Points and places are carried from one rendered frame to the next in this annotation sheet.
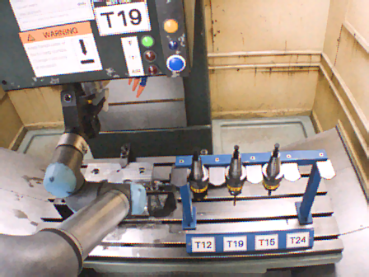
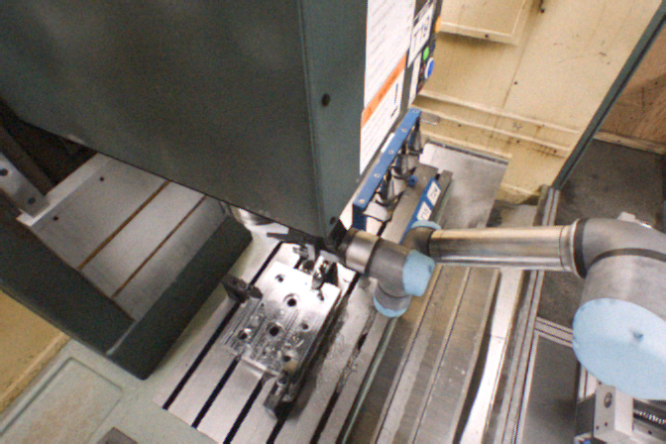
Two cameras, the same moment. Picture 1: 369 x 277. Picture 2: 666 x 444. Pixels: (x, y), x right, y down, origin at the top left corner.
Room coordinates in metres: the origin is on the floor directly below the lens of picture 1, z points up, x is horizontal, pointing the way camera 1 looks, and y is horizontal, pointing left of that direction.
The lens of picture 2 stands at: (0.48, 0.68, 2.02)
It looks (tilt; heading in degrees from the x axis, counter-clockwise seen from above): 52 degrees down; 291
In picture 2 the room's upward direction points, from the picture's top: 3 degrees counter-clockwise
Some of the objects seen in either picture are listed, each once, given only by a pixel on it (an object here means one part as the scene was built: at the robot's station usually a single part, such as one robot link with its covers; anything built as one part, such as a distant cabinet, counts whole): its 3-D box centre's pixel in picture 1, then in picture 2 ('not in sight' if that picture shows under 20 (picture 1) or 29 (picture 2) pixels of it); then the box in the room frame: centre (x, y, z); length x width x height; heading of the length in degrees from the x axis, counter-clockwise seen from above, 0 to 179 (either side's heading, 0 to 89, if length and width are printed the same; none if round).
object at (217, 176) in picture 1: (217, 176); (393, 184); (0.59, -0.08, 1.21); 0.07 x 0.05 x 0.01; 172
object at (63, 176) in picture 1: (63, 171); (399, 268); (0.51, 0.30, 1.40); 0.11 x 0.08 x 0.09; 172
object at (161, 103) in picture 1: (133, 86); (154, 218); (1.23, 0.20, 1.16); 0.48 x 0.05 x 0.51; 82
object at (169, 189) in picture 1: (157, 194); (323, 274); (0.74, 0.13, 0.97); 0.13 x 0.03 x 0.15; 82
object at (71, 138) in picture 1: (72, 147); (362, 250); (0.58, 0.29, 1.41); 0.08 x 0.05 x 0.08; 82
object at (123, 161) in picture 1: (126, 158); (244, 290); (0.95, 0.26, 0.97); 0.13 x 0.03 x 0.15; 172
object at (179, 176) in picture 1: (179, 177); (379, 212); (0.61, 0.03, 1.21); 0.07 x 0.05 x 0.01; 172
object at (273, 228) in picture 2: not in sight; (268, 235); (0.77, 0.31, 1.41); 0.09 x 0.03 x 0.06; 17
